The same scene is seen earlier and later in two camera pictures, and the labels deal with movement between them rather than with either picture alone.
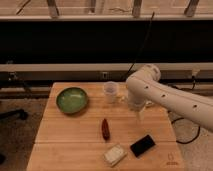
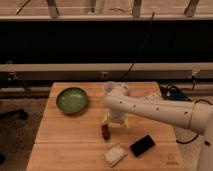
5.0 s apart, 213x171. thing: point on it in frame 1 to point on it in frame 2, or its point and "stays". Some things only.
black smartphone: x=142 y=145 stays
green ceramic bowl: x=72 y=100 stays
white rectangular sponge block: x=115 y=155 stays
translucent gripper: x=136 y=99 to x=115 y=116
